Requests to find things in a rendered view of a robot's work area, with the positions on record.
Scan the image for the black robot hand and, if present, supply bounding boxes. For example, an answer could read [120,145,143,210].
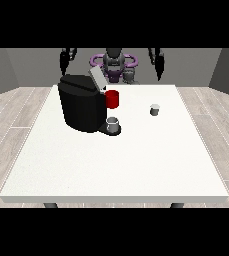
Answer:
[147,48,165,82]
[59,48,78,77]

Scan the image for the pale grey machine lid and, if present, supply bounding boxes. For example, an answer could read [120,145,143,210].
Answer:
[88,65,108,92]

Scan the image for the small grey coffee pod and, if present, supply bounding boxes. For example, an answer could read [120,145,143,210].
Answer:
[149,103,161,117]

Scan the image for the black coffee machine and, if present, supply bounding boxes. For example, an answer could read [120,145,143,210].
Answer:
[57,73,122,137]

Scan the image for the red pod holder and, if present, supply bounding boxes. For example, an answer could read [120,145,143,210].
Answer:
[105,89,120,110]

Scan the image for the grey robot trunk purple rings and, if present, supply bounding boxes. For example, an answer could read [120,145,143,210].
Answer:
[89,48,141,86]

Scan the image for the small grey cup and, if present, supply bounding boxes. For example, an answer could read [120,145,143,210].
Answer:
[106,116,120,133]

